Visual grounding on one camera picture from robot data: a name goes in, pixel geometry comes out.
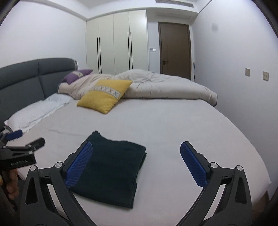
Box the person's left hand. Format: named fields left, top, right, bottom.
left=5, top=168, right=19, bottom=200

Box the purple pillow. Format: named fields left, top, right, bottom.
left=61, top=69, right=94, bottom=85

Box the ceiling air vent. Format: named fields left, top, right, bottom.
left=155, top=0, right=198, bottom=7

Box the white pillow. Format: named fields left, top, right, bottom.
left=4, top=94, right=74, bottom=133

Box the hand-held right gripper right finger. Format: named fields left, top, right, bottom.
left=180, top=141, right=253, bottom=226

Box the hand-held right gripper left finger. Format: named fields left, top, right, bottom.
left=19, top=140, right=97, bottom=226

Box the cream wardrobe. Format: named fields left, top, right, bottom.
left=86, top=10, right=150, bottom=75

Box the dark green sweater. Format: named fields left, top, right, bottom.
left=69, top=130, right=146, bottom=209

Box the beige duvet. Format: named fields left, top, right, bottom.
left=57, top=70, right=218, bottom=107

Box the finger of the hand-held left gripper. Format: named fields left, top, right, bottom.
left=4, top=137, right=46, bottom=153
left=0, top=127, right=23, bottom=145

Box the grey padded headboard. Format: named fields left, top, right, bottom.
left=0, top=58, right=75, bottom=128

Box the bed with white sheet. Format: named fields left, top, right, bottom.
left=4, top=99, right=272, bottom=226

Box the yellow pillow with patterned band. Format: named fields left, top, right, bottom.
left=77, top=79, right=133, bottom=114

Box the brown door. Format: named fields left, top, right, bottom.
left=157, top=22, right=193, bottom=81

